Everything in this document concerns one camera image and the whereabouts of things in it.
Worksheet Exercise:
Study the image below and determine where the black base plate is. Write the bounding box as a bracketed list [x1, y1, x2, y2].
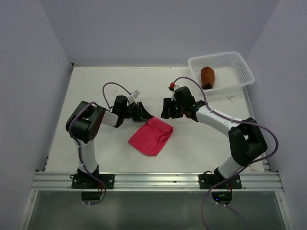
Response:
[198, 172, 242, 189]
[70, 172, 115, 189]

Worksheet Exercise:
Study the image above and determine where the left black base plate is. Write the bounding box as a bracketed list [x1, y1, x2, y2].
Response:
[70, 172, 115, 189]

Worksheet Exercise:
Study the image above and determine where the pink towel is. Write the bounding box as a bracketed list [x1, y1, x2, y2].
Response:
[128, 116, 173, 157]

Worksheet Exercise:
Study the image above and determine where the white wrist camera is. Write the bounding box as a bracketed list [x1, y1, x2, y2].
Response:
[128, 91, 140, 104]
[171, 89, 177, 101]

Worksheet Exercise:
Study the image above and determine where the brown towel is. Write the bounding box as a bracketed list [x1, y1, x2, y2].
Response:
[201, 67, 215, 90]

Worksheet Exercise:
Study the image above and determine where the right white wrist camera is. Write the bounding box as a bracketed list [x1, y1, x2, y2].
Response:
[171, 89, 177, 101]

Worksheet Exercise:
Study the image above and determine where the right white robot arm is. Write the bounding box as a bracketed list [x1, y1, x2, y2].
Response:
[161, 83, 268, 188]

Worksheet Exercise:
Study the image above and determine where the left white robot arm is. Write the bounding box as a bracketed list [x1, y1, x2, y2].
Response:
[66, 95, 153, 188]

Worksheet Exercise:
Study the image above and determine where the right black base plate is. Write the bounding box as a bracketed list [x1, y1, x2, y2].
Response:
[198, 172, 242, 189]

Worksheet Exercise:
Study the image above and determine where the aluminium mounting rail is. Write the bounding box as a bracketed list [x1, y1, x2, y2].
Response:
[30, 172, 283, 192]

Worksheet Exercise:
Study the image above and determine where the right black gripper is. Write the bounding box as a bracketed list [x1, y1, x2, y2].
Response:
[161, 98, 185, 119]

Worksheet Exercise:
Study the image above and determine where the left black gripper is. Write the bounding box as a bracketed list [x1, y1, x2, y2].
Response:
[122, 102, 153, 121]

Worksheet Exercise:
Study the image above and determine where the white plastic basket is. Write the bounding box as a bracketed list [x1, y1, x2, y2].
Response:
[188, 51, 255, 95]

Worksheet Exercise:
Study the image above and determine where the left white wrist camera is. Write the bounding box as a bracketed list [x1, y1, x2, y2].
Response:
[128, 91, 140, 104]

